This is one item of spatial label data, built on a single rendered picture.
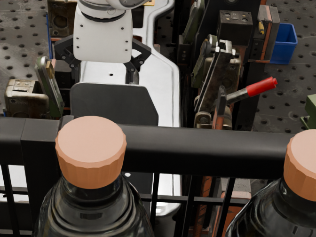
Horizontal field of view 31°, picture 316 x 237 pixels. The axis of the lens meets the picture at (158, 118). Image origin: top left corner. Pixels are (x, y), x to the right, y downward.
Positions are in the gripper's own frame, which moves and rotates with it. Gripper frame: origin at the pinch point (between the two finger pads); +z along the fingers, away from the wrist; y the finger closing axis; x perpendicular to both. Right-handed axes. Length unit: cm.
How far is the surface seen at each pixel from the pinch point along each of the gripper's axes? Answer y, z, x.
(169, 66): -13.1, 12.3, -20.4
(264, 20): -34.2, 4.5, -29.7
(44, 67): 11.4, 1.5, -3.9
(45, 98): 11.5, 8.6, -3.0
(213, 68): -19.6, -5.1, 1.4
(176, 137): -9, -43, 56
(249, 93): -27.1, 0.3, 1.1
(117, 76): -1.9, 12.3, -15.7
